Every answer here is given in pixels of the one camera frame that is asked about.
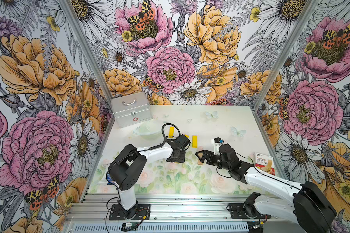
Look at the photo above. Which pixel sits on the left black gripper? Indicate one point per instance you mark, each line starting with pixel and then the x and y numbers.
pixel 181 158

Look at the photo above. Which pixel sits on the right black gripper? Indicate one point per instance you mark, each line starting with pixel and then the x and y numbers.
pixel 210 154

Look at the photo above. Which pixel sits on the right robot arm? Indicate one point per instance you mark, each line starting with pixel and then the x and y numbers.
pixel 301 203

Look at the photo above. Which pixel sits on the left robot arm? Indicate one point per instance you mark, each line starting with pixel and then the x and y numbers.
pixel 127 167

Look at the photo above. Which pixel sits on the red bandage box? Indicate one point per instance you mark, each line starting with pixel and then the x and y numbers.
pixel 265 163

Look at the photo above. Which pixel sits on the silver metal case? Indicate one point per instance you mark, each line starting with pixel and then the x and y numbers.
pixel 131 109

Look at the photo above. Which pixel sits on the blue tissue packet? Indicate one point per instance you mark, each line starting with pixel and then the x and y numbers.
pixel 109 180

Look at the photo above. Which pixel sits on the small green circuit board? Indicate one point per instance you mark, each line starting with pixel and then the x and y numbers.
pixel 129 226

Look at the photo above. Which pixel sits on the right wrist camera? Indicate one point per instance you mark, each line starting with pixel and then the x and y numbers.
pixel 217 142

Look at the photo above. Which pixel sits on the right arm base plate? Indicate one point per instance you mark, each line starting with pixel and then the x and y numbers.
pixel 242 211

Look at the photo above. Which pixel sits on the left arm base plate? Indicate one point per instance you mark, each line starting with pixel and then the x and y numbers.
pixel 137 212

